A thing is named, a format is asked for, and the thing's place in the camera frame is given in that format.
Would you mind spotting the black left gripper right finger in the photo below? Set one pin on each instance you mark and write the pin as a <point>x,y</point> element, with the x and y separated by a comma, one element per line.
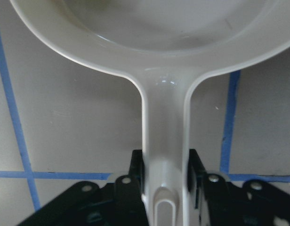
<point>221,203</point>

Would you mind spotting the beige plastic dustpan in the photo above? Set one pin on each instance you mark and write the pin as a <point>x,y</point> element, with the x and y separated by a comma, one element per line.
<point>166,48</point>

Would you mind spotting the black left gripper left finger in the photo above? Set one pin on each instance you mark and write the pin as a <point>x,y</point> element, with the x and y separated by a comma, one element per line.
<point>118,203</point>

